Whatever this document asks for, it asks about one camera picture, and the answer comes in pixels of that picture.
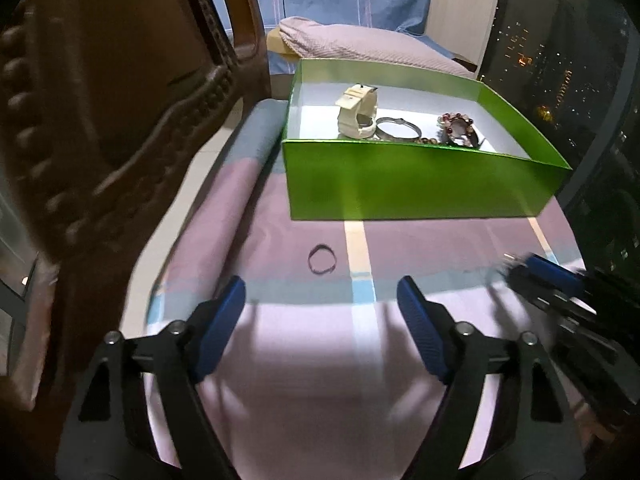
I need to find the beaded bracelet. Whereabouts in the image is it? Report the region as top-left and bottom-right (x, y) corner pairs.
(440, 125), (488, 151)

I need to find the red and pink bead bracelet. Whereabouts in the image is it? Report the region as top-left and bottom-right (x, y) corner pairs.
(437, 112), (476, 133)

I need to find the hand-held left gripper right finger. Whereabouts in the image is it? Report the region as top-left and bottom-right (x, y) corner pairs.
(397, 275), (586, 480)

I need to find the carved wooden chair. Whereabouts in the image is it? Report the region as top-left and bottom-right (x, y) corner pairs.
(0, 0), (273, 480)

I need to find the thin black ring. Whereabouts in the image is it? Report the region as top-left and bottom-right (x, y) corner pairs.
(307, 245), (338, 276)

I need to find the green cardboard box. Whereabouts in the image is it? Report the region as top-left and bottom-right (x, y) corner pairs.
(280, 58), (573, 221)

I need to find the pink pillow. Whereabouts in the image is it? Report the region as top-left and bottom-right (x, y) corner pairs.
(277, 16), (476, 81)

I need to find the striped pink grey blanket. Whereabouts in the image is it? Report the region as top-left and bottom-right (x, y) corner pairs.
(145, 97), (588, 480)

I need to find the white wrist watch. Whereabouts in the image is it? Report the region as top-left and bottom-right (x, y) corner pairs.
(335, 84), (379, 141)

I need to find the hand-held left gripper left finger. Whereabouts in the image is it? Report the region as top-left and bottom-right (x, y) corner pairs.
(55, 276), (247, 480)

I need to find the silver bangle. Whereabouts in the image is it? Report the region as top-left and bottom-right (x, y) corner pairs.
(375, 116), (421, 142)

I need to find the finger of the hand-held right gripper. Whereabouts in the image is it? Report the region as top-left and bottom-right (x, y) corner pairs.
(501, 251), (588, 301)

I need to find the glass window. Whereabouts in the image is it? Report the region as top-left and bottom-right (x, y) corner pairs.
(477, 0), (640, 281)

